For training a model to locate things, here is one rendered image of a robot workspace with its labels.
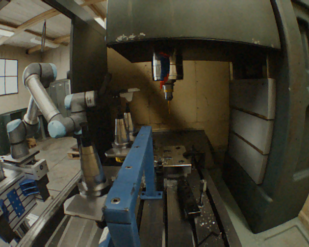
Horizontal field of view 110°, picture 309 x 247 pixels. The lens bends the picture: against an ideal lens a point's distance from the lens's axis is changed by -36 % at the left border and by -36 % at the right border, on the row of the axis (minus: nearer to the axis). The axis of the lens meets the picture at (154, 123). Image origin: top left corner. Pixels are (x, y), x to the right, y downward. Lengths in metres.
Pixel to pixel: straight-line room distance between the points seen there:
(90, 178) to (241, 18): 0.64
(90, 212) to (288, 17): 0.87
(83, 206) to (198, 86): 1.76
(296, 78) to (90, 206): 0.74
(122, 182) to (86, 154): 0.07
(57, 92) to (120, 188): 5.50
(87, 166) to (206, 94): 1.74
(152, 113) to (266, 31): 1.52
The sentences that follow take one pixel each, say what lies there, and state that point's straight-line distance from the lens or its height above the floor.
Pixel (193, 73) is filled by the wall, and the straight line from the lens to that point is 1.88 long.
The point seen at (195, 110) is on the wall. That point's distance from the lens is 1.90.
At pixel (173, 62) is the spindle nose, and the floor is 1.49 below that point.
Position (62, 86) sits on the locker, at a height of 1.69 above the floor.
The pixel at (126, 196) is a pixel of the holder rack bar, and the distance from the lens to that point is 0.24.
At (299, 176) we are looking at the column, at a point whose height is 0.96.
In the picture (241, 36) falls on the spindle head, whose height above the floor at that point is 1.55.
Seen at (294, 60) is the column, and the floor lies 1.49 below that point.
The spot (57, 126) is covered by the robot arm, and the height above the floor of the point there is 1.26.
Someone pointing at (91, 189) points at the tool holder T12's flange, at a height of 1.22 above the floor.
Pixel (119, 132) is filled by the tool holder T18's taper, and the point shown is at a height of 1.26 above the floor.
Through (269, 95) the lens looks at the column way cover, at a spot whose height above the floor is 1.34.
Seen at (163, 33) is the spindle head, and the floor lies 1.55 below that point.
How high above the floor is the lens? 1.37
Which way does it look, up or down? 12 degrees down
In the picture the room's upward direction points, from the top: 3 degrees counter-clockwise
